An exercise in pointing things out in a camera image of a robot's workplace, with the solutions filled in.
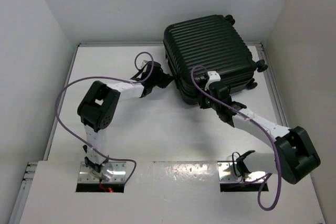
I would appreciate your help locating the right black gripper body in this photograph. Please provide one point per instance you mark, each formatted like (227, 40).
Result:
(205, 102)

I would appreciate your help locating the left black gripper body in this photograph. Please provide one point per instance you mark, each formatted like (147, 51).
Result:
(162, 80)

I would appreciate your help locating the black hard-shell suitcase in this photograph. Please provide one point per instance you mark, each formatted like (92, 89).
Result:
(214, 43)

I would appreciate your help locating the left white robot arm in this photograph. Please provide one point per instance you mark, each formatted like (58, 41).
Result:
(98, 107)

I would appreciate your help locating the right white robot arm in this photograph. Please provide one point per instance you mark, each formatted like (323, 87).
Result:
(293, 154)

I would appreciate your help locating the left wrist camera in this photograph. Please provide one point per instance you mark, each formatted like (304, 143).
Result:
(143, 64)

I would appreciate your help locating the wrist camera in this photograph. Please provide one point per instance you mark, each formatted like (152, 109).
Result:
(143, 64)
(213, 76)

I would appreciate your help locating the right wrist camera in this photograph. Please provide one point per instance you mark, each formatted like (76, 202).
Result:
(213, 76)

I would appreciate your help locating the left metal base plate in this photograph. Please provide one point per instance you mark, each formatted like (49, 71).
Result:
(111, 173)

